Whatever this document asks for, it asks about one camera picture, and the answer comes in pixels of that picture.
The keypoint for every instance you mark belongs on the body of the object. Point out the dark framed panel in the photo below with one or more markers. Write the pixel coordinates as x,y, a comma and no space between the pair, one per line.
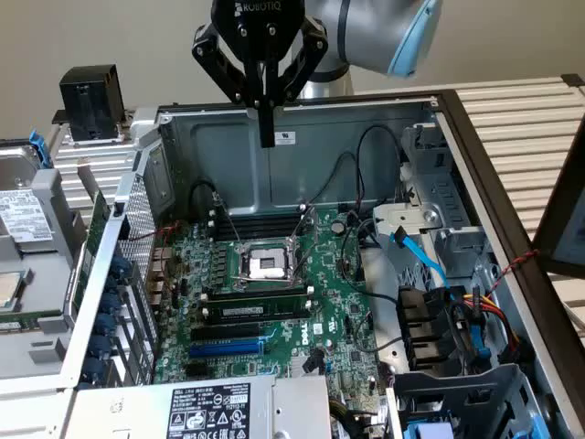
555,219

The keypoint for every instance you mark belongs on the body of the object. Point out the black CPU cooler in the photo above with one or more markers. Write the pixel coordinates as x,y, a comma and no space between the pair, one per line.
91,100

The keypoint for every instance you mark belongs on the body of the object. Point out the black table end cap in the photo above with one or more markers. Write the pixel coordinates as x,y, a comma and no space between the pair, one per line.
573,82

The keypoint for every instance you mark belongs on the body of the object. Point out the grey metal disk bay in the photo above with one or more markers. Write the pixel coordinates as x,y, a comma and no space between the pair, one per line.
439,192

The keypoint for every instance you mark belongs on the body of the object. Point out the white sticker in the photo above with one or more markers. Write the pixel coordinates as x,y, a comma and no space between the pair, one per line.
285,137

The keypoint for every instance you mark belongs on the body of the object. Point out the green Dell motherboard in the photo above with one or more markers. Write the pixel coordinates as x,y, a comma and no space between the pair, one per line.
329,274

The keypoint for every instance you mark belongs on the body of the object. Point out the grey parts rack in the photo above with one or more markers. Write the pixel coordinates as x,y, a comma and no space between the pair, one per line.
45,283

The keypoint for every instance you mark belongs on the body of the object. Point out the long black expansion slot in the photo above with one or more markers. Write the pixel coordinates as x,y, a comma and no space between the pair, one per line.
224,332

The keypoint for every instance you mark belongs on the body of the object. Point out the grey power supply unit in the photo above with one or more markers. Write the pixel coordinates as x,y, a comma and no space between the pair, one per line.
137,407

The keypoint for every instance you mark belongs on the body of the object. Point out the short black expansion slot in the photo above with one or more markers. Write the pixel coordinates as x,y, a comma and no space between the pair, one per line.
195,370

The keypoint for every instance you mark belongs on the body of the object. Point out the coin cell battery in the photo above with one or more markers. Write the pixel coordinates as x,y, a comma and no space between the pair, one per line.
338,226

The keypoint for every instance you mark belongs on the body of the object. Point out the black RAM slot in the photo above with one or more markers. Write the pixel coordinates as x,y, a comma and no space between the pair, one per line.
256,221
256,233
256,295

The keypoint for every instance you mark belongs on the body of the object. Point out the open grey PC case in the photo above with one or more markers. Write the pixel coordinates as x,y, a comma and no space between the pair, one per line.
320,160

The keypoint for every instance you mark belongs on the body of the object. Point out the silver CPU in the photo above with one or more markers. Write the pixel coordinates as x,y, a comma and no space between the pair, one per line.
9,288

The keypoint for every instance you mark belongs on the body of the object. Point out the silver socket cover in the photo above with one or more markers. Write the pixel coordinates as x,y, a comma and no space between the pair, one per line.
308,228

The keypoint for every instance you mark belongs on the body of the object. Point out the blue card retention clip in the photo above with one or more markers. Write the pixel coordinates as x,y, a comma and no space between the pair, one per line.
104,324
110,304
113,283
120,266
92,368
99,347

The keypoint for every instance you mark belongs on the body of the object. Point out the silver hard disk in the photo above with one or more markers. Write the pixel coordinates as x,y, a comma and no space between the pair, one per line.
23,210

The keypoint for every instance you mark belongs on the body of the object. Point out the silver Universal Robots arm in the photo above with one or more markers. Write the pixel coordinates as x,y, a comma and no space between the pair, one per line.
365,32

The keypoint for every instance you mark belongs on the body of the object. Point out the silver chipset heatsink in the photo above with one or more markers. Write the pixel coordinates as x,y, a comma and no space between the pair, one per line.
297,368

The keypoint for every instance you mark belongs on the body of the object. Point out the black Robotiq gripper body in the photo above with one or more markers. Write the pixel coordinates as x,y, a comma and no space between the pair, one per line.
256,27

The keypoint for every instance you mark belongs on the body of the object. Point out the green GPU with black fan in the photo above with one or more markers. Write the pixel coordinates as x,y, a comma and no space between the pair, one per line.
93,228

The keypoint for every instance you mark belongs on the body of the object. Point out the grey perforated disk cage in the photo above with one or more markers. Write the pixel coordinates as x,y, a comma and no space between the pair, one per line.
457,388

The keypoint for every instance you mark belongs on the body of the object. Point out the CPU socket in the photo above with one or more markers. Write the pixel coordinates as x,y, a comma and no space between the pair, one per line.
265,265

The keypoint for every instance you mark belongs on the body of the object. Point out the blue disk carrier bracket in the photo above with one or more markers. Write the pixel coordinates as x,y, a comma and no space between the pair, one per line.
39,146

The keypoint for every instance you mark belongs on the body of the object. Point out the black plastic fan shroud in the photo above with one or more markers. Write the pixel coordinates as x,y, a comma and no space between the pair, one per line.
420,320

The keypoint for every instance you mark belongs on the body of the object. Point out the silver locking lever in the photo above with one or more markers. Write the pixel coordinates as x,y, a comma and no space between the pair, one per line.
228,221
256,277

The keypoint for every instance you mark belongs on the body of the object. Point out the light blue disk tray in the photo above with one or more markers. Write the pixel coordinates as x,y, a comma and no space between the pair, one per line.
429,432

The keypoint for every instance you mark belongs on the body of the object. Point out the blue expansion slot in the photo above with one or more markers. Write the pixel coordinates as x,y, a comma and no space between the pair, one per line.
224,350

